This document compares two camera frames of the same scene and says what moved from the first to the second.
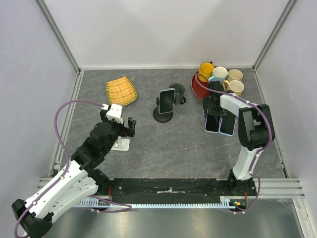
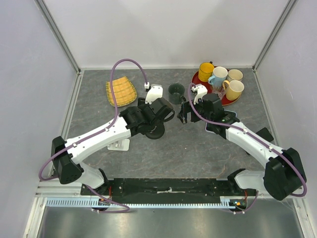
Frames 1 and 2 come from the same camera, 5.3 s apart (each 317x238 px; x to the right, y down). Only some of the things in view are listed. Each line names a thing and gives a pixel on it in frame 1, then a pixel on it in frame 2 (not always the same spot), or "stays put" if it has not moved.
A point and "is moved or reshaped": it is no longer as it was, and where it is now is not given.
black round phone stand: [162, 117] is moved or reshaped
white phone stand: [121, 144] stays put
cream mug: [235, 74] stays put
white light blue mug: [219, 73] stays put
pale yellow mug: [235, 86] stays put
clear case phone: [167, 100] → [186, 107]
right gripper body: [213, 110] → [195, 113]
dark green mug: [180, 91] stays put
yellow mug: [205, 71] stays put
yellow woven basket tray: [121, 91] stays put
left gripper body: [118, 129] → [142, 104]
